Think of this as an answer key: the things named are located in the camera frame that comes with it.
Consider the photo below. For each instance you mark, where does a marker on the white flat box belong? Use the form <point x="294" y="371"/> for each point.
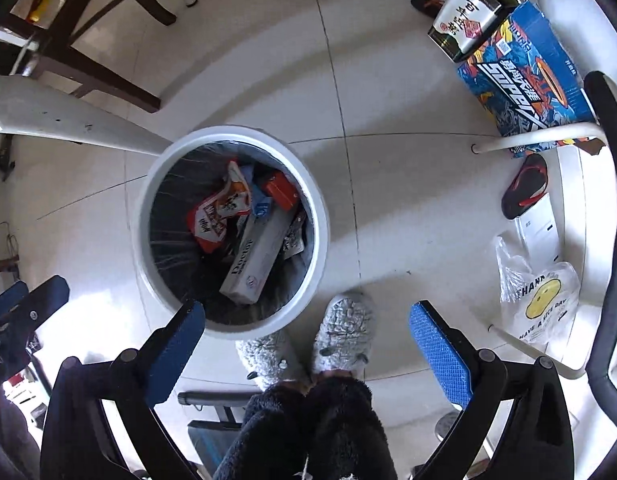
<point x="536" y="235"/>

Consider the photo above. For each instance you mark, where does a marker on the black red flip-flop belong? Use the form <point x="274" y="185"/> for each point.
<point x="428" y="6"/>
<point x="526" y="187"/>

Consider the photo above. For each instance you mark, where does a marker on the small red packet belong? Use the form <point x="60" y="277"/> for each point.
<point x="281" y="191"/>

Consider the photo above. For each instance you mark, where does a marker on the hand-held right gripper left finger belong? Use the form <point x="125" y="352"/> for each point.
<point x="176" y="355"/>

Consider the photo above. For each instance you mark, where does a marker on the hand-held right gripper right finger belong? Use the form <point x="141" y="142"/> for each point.
<point x="438" y="355"/>

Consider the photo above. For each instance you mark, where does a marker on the blue plastic wrapper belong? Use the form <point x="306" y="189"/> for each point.
<point x="262" y="209"/>

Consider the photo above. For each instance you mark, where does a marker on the grey fluffy right slipper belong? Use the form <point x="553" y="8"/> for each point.
<point x="343" y="330"/>

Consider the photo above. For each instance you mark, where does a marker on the dark fleece pants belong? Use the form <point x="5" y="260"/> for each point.
<point x="308" y="430"/>

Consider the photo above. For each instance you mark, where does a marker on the grey fluffy slipper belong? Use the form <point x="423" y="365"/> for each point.
<point x="343" y="330"/>
<point x="268" y="360"/>

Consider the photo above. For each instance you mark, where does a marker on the white pink toothpaste box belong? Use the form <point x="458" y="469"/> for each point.
<point x="248" y="270"/>

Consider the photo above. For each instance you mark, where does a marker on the white round waste bin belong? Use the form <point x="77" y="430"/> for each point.
<point x="319" y="230"/>

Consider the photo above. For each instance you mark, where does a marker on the blue printed carton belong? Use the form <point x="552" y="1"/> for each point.
<point x="528" y="75"/>

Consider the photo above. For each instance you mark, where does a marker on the black white liquor box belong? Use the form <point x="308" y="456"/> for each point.
<point x="463" y="17"/>

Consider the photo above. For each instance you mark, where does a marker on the clear plastic smiley bag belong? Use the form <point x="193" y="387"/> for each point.
<point x="538" y="300"/>

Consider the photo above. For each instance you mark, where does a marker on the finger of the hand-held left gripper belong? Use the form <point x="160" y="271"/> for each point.
<point x="8" y="296"/>
<point x="43" y="300"/>

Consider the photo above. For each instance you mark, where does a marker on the dark wooden chair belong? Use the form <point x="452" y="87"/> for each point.
<point x="63" y="55"/>

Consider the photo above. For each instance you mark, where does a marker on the red white snack wrapper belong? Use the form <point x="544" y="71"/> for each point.
<point x="213" y="220"/>

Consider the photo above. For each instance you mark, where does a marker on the grey fluffy left slipper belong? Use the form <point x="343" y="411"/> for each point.
<point x="268" y="360"/>

